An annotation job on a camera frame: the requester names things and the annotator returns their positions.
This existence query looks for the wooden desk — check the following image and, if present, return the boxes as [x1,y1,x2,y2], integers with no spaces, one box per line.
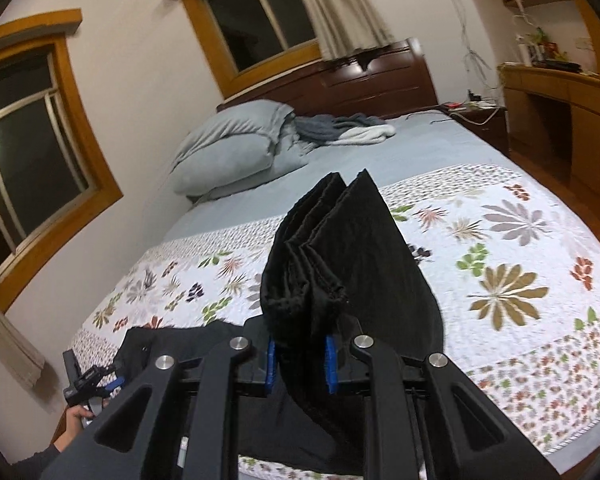
[500,64,600,195]

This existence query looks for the dark wooden headboard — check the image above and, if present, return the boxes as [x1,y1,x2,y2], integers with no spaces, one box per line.
[216,38,439,118]

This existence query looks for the wooden nightstand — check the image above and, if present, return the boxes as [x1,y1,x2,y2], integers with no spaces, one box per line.
[439,103,509,156]

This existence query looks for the grey-blue bed with sheet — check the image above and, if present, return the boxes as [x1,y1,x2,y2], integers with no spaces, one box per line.
[69,109,600,480]

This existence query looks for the grey folded duvet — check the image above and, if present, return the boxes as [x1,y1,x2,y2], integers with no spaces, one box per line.
[170,100,308,200]

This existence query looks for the wood framed side window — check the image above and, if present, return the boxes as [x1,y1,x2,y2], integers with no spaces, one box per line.
[0,9,122,311]

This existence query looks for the dark grey and white blanket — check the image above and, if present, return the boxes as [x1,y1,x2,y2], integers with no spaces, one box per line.
[294,113,396,146]

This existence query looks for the grey pillow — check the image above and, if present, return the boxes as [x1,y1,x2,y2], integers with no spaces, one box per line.
[170,134,275,196]

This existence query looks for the person's left hand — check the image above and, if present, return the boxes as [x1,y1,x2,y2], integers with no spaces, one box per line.
[54,405,94,452]

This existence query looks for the white hanging cables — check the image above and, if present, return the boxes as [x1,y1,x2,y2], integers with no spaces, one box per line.
[429,0,502,111]

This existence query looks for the black quilted pants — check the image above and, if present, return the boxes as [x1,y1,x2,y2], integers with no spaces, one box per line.
[105,172,443,479]

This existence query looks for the beige side curtain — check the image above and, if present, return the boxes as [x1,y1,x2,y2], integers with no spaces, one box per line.
[0,311,46,391]

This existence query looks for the floral quilted bedspread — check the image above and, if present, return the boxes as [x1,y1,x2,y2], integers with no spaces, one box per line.
[69,162,600,480]

